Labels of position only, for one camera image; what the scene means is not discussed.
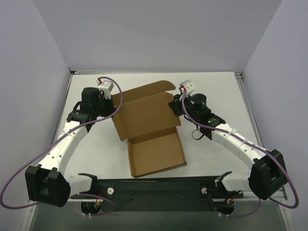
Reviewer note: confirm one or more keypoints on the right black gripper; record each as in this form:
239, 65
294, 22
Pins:
176, 106

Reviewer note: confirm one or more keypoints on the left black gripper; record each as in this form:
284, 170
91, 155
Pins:
107, 104

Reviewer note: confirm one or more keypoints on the brown cardboard box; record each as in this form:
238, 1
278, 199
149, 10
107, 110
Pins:
149, 126

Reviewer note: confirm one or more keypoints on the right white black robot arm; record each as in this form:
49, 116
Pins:
267, 168

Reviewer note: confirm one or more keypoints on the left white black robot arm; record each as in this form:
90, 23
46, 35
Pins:
46, 182

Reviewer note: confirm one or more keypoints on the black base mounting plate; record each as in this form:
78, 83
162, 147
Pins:
185, 194

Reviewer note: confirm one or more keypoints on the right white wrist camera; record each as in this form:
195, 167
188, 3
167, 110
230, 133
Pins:
187, 87

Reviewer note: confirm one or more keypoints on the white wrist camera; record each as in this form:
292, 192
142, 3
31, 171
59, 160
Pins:
187, 87
106, 86

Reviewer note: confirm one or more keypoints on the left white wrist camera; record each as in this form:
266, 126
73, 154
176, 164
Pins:
106, 86

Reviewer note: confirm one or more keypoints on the left aluminium side rail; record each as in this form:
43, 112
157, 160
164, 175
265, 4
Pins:
62, 106

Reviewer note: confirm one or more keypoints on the aluminium side rail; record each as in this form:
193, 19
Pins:
62, 106
239, 79

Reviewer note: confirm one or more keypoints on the right aluminium side rail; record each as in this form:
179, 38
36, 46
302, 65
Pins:
239, 79

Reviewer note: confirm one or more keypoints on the aluminium front frame rail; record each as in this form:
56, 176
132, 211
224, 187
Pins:
281, 194

